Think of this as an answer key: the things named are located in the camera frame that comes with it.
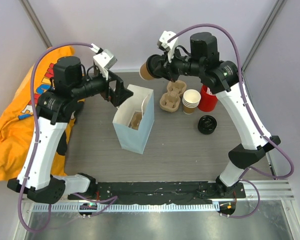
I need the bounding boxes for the white slotted cable duct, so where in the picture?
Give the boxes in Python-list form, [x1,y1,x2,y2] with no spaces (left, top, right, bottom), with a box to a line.
[33,202,220,212]

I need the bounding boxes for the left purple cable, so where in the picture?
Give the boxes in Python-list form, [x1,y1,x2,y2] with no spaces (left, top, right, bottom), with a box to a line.
[16,42,120,234]

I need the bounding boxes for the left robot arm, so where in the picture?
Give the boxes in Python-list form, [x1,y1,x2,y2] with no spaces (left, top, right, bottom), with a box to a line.
[7,56,134,204]

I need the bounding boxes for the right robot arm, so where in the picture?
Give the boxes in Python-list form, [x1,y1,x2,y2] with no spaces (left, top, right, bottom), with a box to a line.
[151,31,281,198]

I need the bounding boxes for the black plastic cup lid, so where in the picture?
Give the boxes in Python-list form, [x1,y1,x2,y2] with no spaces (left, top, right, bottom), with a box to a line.
[145,54,163,79]

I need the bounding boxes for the stack of paper cups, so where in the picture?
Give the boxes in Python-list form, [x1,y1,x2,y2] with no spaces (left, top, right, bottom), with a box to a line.
[182,89,201,115]

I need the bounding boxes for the brown pulp cup carrier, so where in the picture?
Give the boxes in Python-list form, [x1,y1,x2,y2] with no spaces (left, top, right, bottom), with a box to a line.
[129,111,143,130]

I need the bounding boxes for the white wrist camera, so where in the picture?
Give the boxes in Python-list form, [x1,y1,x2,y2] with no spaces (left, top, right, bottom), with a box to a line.
[90,43,118,80]
[157,30,179,63]

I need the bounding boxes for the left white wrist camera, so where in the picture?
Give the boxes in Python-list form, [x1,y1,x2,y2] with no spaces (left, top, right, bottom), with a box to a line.
[90,43,118,80]

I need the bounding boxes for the red straw holder cup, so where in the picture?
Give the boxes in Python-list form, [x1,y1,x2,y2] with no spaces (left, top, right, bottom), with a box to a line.
[198,85,218,112]

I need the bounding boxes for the purple cable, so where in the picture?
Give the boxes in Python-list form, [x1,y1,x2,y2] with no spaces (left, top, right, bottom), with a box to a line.
[16,42,120,234]
[168,23,295,219]

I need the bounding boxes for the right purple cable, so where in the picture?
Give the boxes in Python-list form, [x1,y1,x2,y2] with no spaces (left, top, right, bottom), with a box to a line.
[168,23,295,219]

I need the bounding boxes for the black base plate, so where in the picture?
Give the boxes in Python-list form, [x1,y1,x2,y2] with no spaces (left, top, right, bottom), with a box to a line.
[67,180,246,205]

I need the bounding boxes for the orange printed shirt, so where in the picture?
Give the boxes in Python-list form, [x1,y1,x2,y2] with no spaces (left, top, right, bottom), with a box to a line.
[0,46,75,182]

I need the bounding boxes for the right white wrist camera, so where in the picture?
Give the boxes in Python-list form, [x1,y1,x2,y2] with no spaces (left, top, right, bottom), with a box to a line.
[157,30,179,63]

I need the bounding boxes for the single brown paper cup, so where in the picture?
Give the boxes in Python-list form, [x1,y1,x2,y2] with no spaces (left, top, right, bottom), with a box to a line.
[139,61,157,81]

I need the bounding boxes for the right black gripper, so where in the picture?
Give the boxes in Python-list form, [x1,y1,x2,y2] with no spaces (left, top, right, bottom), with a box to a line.
[153,46,204,83]

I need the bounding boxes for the stacked pulp cup carriers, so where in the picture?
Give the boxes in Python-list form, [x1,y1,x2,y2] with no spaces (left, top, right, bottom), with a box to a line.
[159,80,187,113]

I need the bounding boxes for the white blue paper bag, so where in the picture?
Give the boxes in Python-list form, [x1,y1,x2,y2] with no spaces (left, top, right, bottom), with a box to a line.
[112,84,155,154]

